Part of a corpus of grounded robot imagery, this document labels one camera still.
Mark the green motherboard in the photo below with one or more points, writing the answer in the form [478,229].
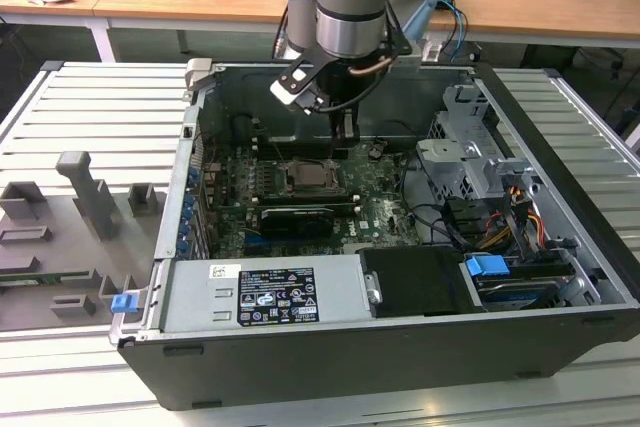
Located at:
[385,217]

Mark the grey parts rack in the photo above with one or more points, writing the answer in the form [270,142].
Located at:
[60,247]

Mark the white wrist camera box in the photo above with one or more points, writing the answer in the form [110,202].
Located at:
[292,89]

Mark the grey power supply unit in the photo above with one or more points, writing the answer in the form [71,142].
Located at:
[200,297]

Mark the blue expansion slot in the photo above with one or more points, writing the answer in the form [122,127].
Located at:
[252,233]

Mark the black open PC case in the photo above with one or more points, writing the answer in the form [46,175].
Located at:
[350,372]

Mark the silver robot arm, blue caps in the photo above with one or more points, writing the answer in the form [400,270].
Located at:
[350,7]

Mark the green RAM stick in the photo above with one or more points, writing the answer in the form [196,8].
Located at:
[45,276]

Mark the hard disk in blue carrier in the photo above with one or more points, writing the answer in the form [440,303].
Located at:
[485,267]

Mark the black CPU socket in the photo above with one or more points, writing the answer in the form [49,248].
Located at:
[345,187]

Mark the grey metal drive cage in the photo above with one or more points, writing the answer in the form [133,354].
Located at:
[450,157]

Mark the expansion slot bracket panel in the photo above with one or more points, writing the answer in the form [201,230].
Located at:
[192,187]

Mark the black graphics card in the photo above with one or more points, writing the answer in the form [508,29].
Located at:
[295,222]

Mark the blue plastic case latch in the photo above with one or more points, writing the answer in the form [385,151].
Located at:
[124,304]

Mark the black RAM slot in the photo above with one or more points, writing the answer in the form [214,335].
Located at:
[305,205]
[300,139]
[300,151]
[305,196]

